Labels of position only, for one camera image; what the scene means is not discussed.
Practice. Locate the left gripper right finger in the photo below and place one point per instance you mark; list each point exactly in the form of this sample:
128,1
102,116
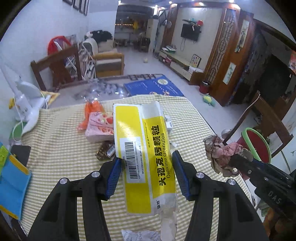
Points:
238,219

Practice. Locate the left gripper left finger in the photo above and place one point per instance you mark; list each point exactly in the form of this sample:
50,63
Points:
57,219

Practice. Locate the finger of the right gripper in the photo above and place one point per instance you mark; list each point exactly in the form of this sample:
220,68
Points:
261,173

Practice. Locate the brown pink paper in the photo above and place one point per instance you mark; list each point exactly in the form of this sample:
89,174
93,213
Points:
220,155

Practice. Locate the brown snack wrapper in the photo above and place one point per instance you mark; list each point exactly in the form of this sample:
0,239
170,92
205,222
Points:
106,151

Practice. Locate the pink strawberry snack bag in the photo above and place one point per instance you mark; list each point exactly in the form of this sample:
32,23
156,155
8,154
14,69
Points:
100,127

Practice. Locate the yellow medicine box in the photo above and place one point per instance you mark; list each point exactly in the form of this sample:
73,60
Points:
142,142

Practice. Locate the printed white paper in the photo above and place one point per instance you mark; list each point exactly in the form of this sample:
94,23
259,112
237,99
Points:
145,235

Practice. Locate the red green trash bin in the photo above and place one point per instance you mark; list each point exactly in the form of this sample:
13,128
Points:
256,144

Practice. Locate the person's hand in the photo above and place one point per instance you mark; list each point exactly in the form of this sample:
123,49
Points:
279,227

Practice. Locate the carved wooden chair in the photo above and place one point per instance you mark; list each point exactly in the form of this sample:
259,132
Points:
270,123

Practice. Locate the blue toy block board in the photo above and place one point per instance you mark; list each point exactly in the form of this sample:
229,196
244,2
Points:
15,179

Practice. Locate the black phone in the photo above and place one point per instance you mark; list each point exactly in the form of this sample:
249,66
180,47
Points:
21,153

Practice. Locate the green stuffed toy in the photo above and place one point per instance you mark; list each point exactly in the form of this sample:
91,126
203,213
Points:
209,100

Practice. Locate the green book under lamp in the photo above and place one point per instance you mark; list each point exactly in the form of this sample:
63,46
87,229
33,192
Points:
16,133

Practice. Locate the small red bin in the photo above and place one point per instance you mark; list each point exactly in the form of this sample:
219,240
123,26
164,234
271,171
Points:
204,87

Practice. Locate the tv cabinet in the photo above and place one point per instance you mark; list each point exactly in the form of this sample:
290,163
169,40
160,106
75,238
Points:
188,70

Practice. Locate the white desk lamp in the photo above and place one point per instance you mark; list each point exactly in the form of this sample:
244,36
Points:
28,100

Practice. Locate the blue book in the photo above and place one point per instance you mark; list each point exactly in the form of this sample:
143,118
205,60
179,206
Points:
161,85

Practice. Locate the dark wooden chair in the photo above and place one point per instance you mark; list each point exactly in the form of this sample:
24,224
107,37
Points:
55,62

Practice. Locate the wooden sofa with cushions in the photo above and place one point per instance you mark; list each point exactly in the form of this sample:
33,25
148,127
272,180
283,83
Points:
107,60

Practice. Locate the red bag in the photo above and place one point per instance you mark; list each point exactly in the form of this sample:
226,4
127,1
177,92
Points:
57,43

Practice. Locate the wall television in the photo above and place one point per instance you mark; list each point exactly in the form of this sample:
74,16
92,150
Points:
190,32

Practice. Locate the framed wall pictures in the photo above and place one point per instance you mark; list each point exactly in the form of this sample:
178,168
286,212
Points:
79,5

